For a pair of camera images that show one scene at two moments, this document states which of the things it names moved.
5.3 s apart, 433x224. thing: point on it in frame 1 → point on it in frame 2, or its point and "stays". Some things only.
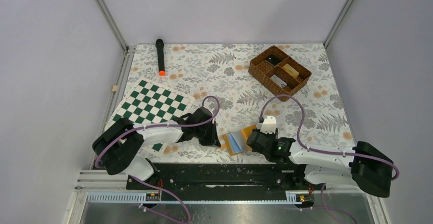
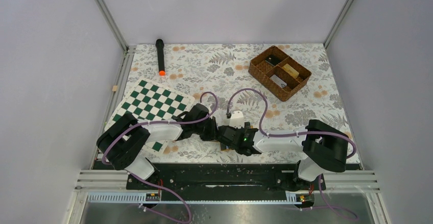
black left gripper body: x=206 y=134 stays
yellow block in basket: x=290 y=70 stays
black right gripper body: x=274 y=136 → x=247 y=125
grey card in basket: x=278 y=81 stays
